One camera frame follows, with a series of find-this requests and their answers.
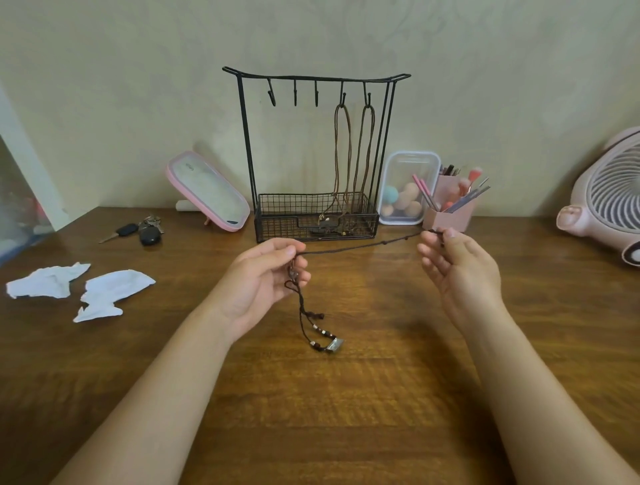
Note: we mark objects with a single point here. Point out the person's right hand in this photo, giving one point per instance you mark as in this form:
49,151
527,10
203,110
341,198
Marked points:
470,285

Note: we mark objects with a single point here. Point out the person's left hand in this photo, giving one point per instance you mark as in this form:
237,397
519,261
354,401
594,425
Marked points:
250,290

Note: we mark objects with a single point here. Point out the person's right forearm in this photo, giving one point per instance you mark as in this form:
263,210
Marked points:
545,409

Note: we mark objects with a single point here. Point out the person's left forearm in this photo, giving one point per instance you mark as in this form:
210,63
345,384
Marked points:
145,414

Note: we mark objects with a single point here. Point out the pink brush holder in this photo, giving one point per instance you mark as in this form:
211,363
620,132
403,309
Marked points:
450,217

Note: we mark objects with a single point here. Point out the grey purple pencil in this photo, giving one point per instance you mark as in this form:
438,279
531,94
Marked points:
467,199

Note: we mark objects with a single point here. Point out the pink makeup brush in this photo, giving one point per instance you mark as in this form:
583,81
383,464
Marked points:
465,185

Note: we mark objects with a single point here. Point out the pink pen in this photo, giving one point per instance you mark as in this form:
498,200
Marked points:
419,184
426,190

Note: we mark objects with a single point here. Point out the pink framed table mirror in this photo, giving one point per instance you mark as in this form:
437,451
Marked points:
207,192

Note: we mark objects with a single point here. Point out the small peach makeup sponge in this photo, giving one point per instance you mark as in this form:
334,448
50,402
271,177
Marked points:
388,210

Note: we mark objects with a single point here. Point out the coral tipped makeup brush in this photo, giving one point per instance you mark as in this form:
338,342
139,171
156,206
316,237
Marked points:
475,173

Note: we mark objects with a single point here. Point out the black oval key fob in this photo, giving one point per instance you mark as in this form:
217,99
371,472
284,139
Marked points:
150,236

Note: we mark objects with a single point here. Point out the dark cosmetic pencils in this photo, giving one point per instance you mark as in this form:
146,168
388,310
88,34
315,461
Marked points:
449,170

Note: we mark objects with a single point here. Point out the silver key bunch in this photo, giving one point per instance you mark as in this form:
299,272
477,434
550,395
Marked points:
152,221

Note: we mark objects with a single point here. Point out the teal makeup sponge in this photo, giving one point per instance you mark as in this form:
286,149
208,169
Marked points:
390,195

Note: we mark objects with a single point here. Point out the clear plastic container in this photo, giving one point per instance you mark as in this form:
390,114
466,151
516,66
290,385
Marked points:
410,166

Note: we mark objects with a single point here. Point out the white crumpled paper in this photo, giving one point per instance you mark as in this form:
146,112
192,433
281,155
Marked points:
45,282
115,287

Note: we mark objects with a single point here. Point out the black headed car key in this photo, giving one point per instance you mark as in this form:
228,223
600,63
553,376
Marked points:
127,230

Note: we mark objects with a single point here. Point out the pink pig shaped desk fan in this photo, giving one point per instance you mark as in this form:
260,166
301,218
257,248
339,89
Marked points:
600,210

